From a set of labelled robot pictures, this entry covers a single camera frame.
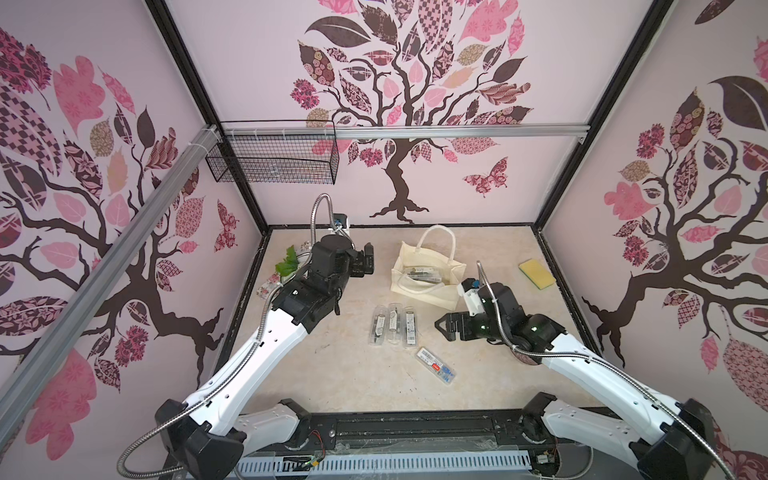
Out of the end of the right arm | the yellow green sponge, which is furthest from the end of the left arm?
the yellow green sponge

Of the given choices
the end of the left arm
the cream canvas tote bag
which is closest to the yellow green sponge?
the cream canvas tote bag

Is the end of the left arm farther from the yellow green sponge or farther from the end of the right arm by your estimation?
the yellow green sponge

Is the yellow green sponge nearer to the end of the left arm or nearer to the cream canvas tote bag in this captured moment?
the cream canvas tote bag
